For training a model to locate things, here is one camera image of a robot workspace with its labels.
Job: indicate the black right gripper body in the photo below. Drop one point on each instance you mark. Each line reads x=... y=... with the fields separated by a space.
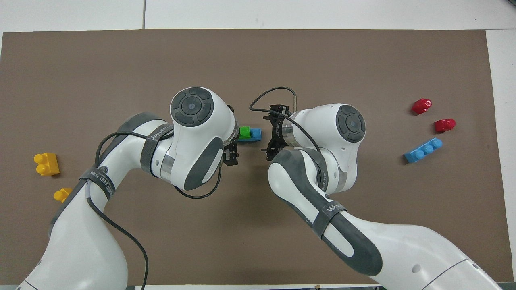
x=280 y=132

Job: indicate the green two-stud block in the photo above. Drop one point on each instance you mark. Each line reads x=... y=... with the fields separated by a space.
x=244 y=133

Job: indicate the blue three-stud block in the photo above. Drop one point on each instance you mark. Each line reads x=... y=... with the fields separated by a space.
x=255 y=134
x=423 y=151

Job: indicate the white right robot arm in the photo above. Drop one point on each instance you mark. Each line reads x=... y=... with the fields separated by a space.
x=363 y=241

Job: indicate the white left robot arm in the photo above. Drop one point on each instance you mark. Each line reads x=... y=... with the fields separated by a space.
x=100 y=225

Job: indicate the red one-stud block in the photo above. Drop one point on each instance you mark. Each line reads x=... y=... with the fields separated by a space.
x=445 y=125
x=421 y=106

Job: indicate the yellow two-stud block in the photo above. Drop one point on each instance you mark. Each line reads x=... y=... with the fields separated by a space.
x=61 y=195
x=46 y=164

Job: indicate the brown table mat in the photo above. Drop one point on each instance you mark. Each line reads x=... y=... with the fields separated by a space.
x=258 y=60

